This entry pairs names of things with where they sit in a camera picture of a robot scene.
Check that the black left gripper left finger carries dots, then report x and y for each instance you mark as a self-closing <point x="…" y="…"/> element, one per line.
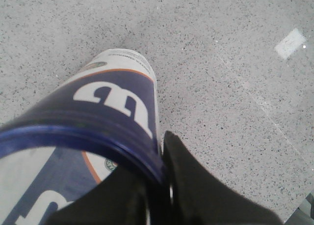
<point x="118" y="200"/>

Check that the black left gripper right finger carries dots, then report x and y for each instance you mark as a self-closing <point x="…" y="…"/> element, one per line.
<point x="201" y="199"/>

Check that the white blue tennis ball can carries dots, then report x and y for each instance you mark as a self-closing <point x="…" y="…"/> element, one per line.
<point x="103" y="117"/>

